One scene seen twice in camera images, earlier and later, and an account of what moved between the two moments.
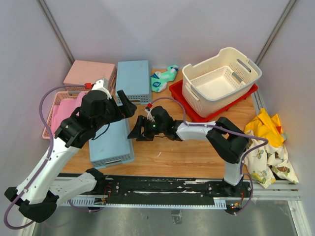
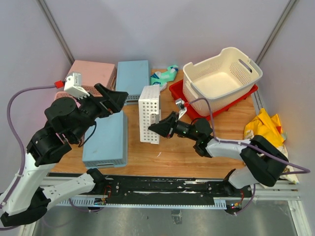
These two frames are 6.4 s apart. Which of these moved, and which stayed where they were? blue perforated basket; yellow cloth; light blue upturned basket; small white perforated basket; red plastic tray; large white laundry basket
Moved: blue perforated basket; small white perforated basket
Stayed: yellow cloth; large white laundry basket; light blue upturned basket; red plastic tray
